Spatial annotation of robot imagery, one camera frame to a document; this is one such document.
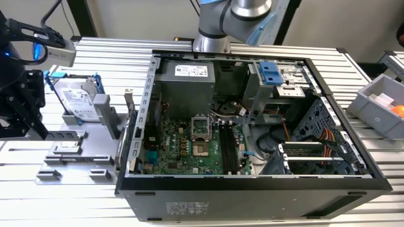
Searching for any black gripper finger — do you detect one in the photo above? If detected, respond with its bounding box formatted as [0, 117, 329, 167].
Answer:
[0, 93, 48, 141]
[21, 70, 46, 109]

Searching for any dark blue RAM stick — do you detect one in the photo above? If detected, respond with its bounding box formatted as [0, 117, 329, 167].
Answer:
[45, 131, 88, 140]
[61, 155, 96, 162]

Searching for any black RAM slot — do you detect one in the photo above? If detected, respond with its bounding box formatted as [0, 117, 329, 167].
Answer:
[225, 121, 242, 175]
[218, 121, 234, 175]

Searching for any blue disk carrier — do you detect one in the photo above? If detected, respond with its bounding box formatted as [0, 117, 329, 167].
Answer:
[44, 70, 106, 125]

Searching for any silver hard disk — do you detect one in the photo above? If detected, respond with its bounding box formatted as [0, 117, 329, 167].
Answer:
[53, 79, 101, 122]

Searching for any grey parts rack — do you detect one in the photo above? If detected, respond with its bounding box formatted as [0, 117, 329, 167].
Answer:
[33, 94, 126, 185]

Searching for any grey power supply unit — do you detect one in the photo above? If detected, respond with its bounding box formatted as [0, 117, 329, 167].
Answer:
[154, 60, 217, 119]

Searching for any green motherboard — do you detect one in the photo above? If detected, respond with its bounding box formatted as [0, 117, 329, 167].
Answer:
[138, 118, 253, 175]

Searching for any metal socket cover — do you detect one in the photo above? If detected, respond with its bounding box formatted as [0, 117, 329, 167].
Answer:
[190, 113, 212, 140]

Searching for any CPU socket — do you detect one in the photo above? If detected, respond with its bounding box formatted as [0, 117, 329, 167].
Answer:
[190, 139, 212, 158]

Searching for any black cooler fan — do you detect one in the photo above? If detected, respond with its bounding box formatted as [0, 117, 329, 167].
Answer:
[210, 99, 246, 116]

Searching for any grey metal drive cage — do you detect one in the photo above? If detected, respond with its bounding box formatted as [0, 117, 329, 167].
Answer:
[242, 60, 320, 124]

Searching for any blue plastic drive latch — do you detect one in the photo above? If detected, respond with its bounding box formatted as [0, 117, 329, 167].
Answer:
[257, 61, 282, 86]

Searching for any black open PC case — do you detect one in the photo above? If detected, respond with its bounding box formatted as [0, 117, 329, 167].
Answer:
[113, 48, 393, 223]

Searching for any silver disk bay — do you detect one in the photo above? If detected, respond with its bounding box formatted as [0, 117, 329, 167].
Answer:
[277, 141, 346, 175]

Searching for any grey plastic bin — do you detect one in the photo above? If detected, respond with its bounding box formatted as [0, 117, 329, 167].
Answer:
[345, 73, 404, 139]

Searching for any white block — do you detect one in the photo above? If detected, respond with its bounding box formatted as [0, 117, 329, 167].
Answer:
[368, 93, 394, 107]

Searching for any orange ball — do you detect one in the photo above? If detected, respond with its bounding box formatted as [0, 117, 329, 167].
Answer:
[389, 105, 404, 118]

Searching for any silver camera with black bracket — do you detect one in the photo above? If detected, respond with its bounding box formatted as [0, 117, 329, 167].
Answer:
[5, 18, 77, 68]

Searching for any thick black camera cable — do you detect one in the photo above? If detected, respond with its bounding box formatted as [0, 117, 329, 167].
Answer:
[40, 0, 62, 30]

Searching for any graphics card with metal bracket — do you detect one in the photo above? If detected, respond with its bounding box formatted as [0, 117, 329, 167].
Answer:
[114, 87, 140, 166]

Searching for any orange wire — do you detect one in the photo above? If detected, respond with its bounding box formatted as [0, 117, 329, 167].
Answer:
[282, 118, 290, 142]

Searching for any red yellow wire bundle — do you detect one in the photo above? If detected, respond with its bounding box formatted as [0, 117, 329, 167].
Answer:
[314, 129, 337, 166]

